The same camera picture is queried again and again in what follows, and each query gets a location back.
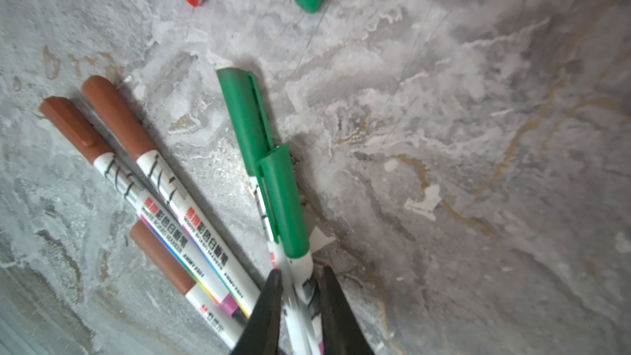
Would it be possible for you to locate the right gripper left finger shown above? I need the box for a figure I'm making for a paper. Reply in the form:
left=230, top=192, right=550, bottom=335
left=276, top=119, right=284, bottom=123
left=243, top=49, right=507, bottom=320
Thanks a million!
left=230, top=270, right=283, bottom=355

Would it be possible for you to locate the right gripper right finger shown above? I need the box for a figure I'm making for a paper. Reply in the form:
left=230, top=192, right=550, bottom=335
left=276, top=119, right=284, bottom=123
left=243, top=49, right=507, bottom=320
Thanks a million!
left=320, top=266, right=374, bottom=355

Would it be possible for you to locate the upper brown marker pen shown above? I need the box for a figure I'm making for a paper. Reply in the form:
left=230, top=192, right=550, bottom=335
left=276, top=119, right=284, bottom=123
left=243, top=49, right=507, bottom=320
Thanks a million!
left=82, top=76, right=261, bottom=317

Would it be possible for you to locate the brown marker pen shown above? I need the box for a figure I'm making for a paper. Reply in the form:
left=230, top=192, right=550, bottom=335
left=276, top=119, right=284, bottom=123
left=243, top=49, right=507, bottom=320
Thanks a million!
left=82, top=76, right=261, bottom=317
left=130, top=220, right=244, bottom=350
left=39, top=96, right=239, bottom=317

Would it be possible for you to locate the lower brown marker pen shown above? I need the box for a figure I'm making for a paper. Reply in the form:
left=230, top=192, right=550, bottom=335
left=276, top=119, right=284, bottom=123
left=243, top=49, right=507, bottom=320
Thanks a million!
left=130, top=220, right=244, bottom=350

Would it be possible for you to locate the left brown marker pen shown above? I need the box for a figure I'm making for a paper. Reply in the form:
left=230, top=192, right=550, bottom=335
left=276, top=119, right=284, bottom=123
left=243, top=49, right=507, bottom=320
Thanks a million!
left=39, top=96, right=239, bottom=317

